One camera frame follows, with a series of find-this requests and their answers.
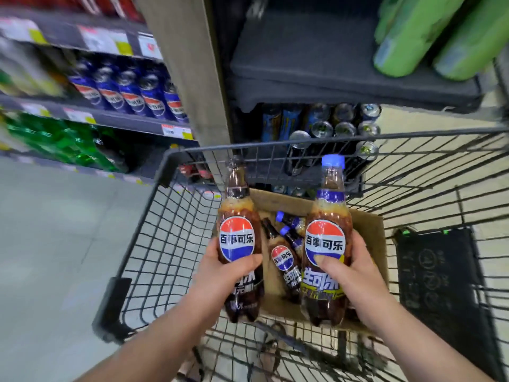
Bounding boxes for person's right hand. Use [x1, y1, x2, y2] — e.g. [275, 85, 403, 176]
[314, 230, 394, 335]

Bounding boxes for person's left hand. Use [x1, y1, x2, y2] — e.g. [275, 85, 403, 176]
[185, 236, 263, 327]

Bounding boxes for brown cardboard box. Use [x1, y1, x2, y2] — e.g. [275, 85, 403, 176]
[248, 188, 389, 335]

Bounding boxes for grey wire shopping cart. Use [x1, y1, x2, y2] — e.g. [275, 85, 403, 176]
[92, 127, 509, 382]

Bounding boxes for person's right forearm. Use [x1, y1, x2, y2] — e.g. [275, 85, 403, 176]
[357, 298, 494, 382]

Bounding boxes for person's left forearm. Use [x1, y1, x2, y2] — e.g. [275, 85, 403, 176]
[75, 290, 217, 382]

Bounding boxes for person's right foot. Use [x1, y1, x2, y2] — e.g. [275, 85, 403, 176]
[254, 326, 289, 382]

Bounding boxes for rows of bright green bottles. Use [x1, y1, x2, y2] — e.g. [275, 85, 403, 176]
[0, 111, 128, 173]

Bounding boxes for black cart seat panel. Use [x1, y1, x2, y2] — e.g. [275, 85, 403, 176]
[393, 226, 502, 378]

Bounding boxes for cluster of energy drink cans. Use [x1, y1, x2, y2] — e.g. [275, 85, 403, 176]
[260, 102, 382, 197]

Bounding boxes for rows of blue soda cans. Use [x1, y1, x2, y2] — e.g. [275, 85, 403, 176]
[67, 55, 190, 124]

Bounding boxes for rows of green tall cans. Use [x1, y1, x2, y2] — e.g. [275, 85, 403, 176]
[373, 0, 509, 82]

